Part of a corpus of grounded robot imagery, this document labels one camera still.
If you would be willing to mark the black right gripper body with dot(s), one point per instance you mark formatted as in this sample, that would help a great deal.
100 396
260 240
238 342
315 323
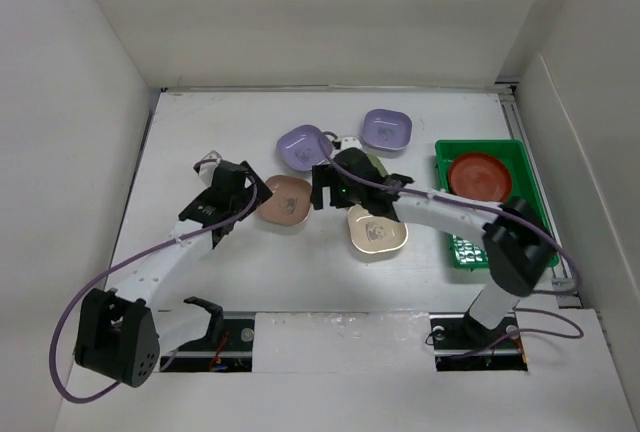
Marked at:
350 195

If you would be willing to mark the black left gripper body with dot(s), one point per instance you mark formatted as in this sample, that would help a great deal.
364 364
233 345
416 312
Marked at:
240 201

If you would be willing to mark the cream square plate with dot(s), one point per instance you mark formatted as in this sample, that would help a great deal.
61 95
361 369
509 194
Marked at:
375 235

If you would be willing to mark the purple square plate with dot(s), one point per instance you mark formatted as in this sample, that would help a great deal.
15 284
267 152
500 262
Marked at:
304 147
386 130

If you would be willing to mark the red round plate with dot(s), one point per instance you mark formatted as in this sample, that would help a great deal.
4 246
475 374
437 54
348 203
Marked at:
480 176

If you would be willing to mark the green square plate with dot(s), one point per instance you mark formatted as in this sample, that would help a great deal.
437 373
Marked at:
377 163

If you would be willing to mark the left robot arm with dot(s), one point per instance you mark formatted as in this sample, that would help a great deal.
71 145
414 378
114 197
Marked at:
122 332

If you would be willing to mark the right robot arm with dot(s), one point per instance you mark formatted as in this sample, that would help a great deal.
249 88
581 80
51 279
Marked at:
517 245

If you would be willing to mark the green plastic bin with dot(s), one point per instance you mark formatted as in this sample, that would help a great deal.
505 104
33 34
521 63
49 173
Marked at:
510 152

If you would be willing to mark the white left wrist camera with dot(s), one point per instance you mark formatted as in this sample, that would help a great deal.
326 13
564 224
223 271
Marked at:
206 166

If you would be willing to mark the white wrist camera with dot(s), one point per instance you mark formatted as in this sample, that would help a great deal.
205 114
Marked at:
206 166
347 142

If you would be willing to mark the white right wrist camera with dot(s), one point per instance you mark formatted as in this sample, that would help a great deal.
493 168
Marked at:
347 142

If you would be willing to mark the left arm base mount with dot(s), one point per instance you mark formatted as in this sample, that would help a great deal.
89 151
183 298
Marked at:
233 353

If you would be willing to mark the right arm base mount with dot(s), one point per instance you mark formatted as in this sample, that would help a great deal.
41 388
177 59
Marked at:
458 349

